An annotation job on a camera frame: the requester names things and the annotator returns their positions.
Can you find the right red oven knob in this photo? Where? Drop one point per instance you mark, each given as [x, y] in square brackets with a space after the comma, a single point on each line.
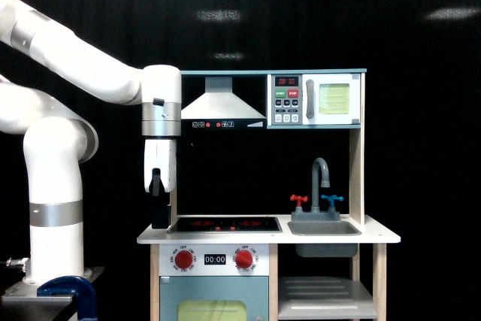
[243, 259]

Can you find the black timer display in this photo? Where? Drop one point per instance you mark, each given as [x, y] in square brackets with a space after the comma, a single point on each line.
[214, 259]

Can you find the left red oven knob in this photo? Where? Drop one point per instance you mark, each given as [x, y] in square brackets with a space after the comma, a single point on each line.
[184, 259]

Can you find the grey sink basin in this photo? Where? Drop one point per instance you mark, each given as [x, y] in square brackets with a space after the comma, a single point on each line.
[326, 229]

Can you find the black stovetop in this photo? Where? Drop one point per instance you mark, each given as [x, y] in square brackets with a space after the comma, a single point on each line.
[226, 224]

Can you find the red tap handle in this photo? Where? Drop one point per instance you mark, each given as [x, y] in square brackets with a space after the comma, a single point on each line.
[299, 201]

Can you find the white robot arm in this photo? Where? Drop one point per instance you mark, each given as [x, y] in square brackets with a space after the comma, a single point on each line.
[56, 140]

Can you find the wooden toy kitchen frame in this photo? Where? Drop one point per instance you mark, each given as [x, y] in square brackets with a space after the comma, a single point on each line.
[253, 172]

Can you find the metal cable connector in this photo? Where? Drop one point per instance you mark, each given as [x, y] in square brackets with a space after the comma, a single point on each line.
[16, 263]

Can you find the grey range hood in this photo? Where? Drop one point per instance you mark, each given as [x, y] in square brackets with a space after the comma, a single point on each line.
[218, 108]

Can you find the red oven knob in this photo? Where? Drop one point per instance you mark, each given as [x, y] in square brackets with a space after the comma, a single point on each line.
[243, 259]
[184, 259]

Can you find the blue clamp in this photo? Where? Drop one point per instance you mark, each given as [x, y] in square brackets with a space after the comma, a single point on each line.
[77, 286]

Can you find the grey lower shelf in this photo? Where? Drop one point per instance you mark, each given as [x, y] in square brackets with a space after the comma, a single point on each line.
[316, 298]

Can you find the blue tap handle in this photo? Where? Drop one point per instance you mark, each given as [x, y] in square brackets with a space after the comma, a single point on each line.
[332, 200]

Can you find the teal lower oven door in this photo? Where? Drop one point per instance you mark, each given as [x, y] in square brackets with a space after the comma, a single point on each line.
[214, 298]

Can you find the grey microwave control panel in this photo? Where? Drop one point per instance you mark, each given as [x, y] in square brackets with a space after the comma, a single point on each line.
[285, 100]

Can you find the grey faucet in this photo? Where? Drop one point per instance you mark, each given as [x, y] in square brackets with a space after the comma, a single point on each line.
[320, 178]

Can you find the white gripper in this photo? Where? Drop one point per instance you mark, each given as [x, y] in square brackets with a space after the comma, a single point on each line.
[160, 165]

